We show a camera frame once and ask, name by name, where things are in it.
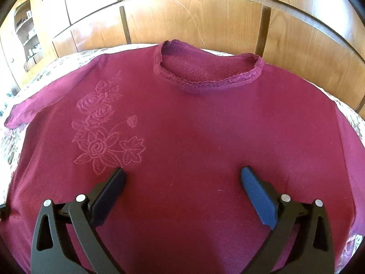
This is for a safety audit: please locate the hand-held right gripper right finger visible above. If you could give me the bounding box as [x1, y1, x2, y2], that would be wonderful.
[240, 166, 335, 274]

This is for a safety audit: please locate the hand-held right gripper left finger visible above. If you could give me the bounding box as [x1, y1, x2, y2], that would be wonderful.
[30, 167, 127, 274]

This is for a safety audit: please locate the maroon embroidered sweater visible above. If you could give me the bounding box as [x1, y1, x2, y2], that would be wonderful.
[4, 40, 360, 274]

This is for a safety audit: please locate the floral bedspread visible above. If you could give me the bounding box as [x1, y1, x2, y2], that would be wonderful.
[0, 43, 365, 274]

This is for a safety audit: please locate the wooden shelf with small items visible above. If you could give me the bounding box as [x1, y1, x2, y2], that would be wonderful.
[16, 10, 40, 56]

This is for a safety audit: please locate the wooden cabinet with shelf niche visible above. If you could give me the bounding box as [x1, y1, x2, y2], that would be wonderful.
[0, 0, 59, 92]

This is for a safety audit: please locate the wooden headboard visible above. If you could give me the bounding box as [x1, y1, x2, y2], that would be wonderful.
[51, 0, 365, 112]

